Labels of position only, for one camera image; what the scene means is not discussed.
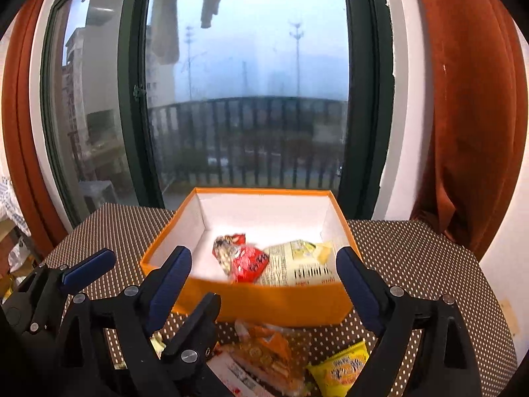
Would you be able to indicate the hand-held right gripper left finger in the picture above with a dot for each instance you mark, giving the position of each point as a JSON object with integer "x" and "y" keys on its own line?
{"x": 167, "y": 289}

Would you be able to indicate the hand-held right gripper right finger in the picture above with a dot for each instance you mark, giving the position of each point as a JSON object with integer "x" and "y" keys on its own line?
{"x": 355, "y": 289}

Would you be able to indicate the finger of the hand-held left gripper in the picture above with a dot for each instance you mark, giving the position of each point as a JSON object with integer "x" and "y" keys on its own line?
{"x": 89, "y": 269}
{"x": 198, "y": 326}

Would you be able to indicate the white red-edged snack packet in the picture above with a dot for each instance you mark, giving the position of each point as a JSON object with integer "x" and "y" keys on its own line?
{"x": 231, "y": 376}

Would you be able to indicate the orange cardboard box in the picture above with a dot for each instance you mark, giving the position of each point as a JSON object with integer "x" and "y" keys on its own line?
{"x": 268, "y": 304}

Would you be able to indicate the small yellow snack packet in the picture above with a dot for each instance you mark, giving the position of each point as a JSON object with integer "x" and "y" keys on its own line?
{"x": 343, "y": 366}

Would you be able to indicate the red snack packet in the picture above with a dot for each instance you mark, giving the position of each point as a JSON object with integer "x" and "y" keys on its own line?
{"x": 248, "y": 262}

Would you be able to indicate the small clear candy packet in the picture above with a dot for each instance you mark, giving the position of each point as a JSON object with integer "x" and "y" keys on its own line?
{"x": 158, "y": 342}

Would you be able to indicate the brown polka-dot tablecloth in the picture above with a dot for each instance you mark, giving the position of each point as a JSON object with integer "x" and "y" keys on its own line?
{"x": 413, "y": 256}

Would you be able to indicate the pale yellow snack packet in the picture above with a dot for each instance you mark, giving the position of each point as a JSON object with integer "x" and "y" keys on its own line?
{"x": 289, "y": 264}

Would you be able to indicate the orange snack packet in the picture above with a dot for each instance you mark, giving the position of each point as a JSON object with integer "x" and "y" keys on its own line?
{"x": 264, "y": 351}

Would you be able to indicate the white plastic stool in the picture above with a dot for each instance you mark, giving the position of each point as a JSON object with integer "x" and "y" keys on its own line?
{"x": 97, "y": 192}

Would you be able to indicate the blue white patterned bag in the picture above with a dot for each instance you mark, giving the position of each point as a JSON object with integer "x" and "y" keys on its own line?
{"x": 6, "y": 198}

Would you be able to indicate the rust orange curtain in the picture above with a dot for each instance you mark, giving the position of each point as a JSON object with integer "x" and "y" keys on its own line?
{"x": 18, "y": 132}
{"x": 467, "y": 111}

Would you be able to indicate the black balcony railing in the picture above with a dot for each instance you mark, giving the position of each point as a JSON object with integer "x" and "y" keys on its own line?
{"x": 248, "y": 140}

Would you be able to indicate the dark green window frame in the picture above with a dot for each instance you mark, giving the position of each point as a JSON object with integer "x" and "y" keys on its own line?
{"x": 132, "y": 91}

